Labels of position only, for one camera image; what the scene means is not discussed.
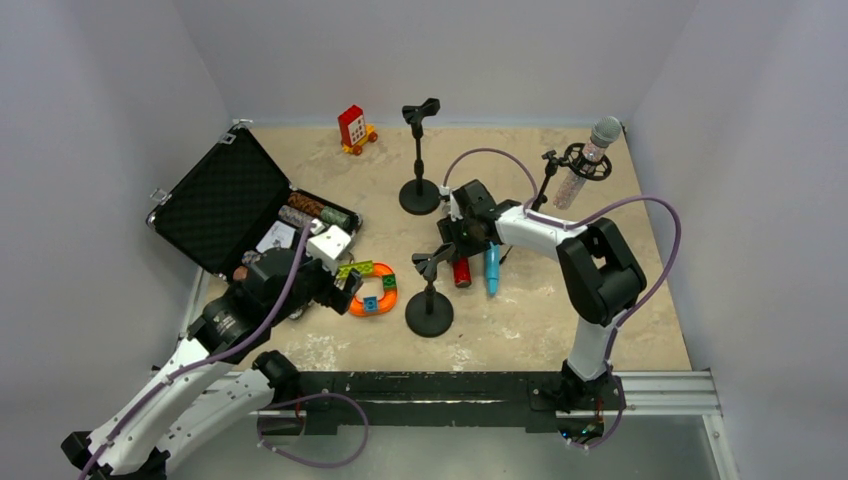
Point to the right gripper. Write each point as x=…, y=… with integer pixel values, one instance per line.
x=454, y=234

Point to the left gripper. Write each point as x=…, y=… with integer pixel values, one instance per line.
x=341, y=291

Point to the blue toy microphone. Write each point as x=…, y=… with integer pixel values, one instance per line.
x=492, y=259

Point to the red glitter microphone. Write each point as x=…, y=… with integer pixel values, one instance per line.
x=461, y=273

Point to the black mic stand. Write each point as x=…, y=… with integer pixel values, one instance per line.
x=429, y=313
x=419, y=196

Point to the black tripod shock-mount stand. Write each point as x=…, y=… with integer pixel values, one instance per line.
x=581, y=162

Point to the silver glitter microphone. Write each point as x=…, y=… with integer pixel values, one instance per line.
x=604, y=133

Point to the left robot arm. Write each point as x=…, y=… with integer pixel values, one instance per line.
x=175, y=413

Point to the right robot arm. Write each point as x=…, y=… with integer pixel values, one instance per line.
x=603, y=280

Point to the green toy brick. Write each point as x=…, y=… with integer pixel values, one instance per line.
x=364, y=268

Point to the orange curved toy track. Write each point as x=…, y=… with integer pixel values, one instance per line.
x=377, y=305

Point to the black poker chip case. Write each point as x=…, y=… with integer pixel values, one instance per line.
x=227, y=204

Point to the red toy block car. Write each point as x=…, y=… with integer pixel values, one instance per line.
x=355, y=132

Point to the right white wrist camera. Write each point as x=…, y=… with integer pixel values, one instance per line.
x=449, y=205

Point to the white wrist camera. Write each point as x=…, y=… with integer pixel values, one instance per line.
x=329, y=246
x=449, y=205

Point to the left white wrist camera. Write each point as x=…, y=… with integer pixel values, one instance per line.
x=329, y=246

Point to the black base frame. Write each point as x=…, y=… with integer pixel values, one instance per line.
x=323, y=401

